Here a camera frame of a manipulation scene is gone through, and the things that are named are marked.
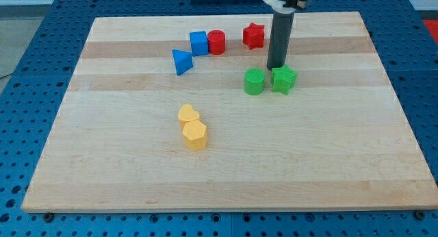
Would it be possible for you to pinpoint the green star block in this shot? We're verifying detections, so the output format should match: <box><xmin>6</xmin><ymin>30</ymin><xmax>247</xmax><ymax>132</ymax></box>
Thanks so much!
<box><xmin>271</xmin><ymin>65</ymin><xmax>298</xmax><ymax>95</ymax></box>

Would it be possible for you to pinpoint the wooden board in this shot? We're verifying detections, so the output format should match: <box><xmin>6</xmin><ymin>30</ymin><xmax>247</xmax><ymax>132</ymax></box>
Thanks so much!
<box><xmin>21</xmin><ymin>12</ymin><xmax>437</xmax><ymax>213</ymax></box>

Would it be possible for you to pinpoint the yellow hexagon block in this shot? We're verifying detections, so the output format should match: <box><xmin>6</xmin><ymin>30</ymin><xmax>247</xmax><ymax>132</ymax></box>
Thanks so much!
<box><xmin>182</xmin><ymin>120</ymin><xmax>208</xmax><ymax>151</ymax></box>

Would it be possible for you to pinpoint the yellow heart block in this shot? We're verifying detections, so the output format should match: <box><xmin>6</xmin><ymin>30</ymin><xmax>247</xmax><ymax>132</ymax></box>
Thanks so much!
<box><xmin>178</xmin><ymin>103</ymin><xmax>201</xmax><ymax>130</ymax></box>

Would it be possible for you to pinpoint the green cylinder block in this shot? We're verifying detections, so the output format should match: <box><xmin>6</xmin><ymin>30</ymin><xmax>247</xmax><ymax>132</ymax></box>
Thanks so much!
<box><xmin>244</xmin><ymin>68</ymin><xmax>266</xmax><ymax>95</ymax></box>

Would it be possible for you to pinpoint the blue triangle block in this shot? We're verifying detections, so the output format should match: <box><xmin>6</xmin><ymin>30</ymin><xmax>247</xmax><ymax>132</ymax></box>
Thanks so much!
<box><xmin>172</xmin><ymin>49</ymin><xmax>193</xmax><ymax>76</ymax></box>

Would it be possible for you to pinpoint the red cylinder block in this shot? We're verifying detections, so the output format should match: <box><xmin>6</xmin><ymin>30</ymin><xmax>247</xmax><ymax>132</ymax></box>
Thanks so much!
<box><xmin>207</xmin><ymin>30</ymin><xmax>226</xmax><ymax>55</ymax></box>

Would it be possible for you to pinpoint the blue cube block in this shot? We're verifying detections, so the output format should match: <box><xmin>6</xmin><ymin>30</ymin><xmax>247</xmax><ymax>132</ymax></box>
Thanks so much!
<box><xmin>190</xmin><ymin>31</ymin><xmax>209</xmax><ymax>56</ymax></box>

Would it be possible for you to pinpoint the red star block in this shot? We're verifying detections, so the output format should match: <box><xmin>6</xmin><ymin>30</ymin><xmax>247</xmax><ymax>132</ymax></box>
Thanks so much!
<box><xmin>242</xmin><ymin>23</ymin><xmax>265</xmax><ymax>49</ymax></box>

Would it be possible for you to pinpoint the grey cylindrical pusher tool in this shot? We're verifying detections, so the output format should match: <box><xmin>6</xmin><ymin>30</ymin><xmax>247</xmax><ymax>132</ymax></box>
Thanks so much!
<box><xmin>267</xmin><ymin>11</ymin><xmax>294</xmax><ymax>71</ymax></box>

